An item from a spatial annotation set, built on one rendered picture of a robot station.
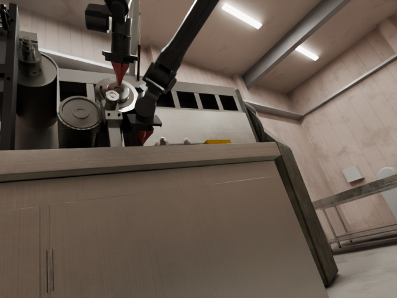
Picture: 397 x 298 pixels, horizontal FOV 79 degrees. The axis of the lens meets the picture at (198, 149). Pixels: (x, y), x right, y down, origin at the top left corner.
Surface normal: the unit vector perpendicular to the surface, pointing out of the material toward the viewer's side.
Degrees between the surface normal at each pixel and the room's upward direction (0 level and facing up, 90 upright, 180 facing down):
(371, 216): 90
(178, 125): 90
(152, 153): 90
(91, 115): 90
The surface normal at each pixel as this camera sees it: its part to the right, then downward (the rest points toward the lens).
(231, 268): 0.43, -0.45
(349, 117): -0.78, -0.04
